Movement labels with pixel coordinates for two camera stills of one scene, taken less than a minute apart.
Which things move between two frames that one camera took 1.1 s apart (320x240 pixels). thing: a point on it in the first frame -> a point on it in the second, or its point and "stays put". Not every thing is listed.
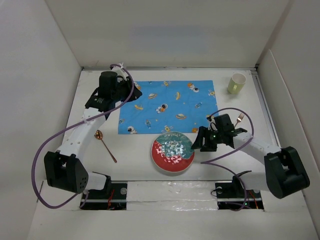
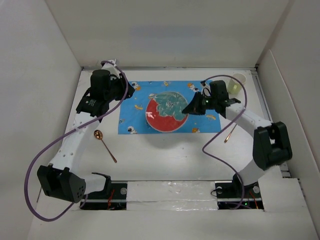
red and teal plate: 172,152 -> 163,111
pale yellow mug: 236,83 stays put
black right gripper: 203,131 -> 194,107
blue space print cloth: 168,107 stays put
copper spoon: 98,134 stays put
